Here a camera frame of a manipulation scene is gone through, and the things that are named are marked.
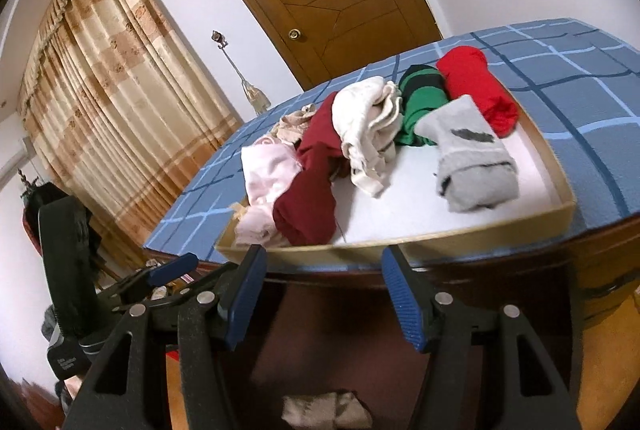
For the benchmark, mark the bright red underwear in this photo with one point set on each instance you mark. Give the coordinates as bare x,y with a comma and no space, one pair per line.
472,80

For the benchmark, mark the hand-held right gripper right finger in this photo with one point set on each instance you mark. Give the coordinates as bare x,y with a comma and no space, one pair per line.
407,300

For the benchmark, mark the beige patterned curtain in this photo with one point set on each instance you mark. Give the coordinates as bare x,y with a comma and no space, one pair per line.
125,110

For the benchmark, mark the metal wall hook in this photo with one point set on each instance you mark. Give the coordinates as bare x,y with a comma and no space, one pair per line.
218,38

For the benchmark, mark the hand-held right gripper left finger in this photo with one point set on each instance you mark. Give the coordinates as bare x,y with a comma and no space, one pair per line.
245,295

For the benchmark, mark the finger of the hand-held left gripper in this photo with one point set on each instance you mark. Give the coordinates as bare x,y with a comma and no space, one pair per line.
175,267

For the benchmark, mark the wide wooden drawer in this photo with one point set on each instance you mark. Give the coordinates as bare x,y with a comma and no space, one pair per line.
350,350

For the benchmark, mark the brass door knob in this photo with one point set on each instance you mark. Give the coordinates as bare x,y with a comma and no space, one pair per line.
295,34

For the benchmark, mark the beige patterned underwear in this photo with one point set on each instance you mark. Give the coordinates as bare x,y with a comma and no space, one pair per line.
292,125

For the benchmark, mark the dark hanging clothes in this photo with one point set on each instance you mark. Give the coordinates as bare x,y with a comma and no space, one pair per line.
31,210

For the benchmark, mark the pale pink underwear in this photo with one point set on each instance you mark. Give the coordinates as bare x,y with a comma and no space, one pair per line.
267,175

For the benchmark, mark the green navy striped underwear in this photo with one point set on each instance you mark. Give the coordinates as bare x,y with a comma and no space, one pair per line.
422,105

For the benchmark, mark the tan underwear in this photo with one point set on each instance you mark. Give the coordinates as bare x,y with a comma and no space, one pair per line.
325,410

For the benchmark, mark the shallow cardboard tray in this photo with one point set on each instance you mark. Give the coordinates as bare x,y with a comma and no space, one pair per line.
400,210

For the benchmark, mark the blue checked tablecloth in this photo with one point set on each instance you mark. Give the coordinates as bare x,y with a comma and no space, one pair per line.
575,110

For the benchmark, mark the dark wooden desk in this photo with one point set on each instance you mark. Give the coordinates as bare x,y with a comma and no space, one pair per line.
605,270

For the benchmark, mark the cream underwear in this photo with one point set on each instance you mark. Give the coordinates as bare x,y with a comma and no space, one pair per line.
360,120

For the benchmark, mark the dark red underwear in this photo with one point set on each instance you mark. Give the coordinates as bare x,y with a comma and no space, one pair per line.
305,205

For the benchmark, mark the beige curtain tassel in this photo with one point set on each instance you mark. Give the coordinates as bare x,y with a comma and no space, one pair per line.
255,95

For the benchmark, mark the grey underwear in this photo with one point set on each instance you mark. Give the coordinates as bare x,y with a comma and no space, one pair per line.
475,170

